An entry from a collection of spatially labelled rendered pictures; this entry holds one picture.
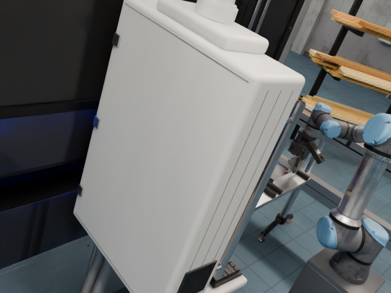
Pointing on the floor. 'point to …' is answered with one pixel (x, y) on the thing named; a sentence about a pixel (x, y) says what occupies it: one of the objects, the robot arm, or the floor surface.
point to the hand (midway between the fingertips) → (295, 171)
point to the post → (294, 31)
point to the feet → (275, 225)
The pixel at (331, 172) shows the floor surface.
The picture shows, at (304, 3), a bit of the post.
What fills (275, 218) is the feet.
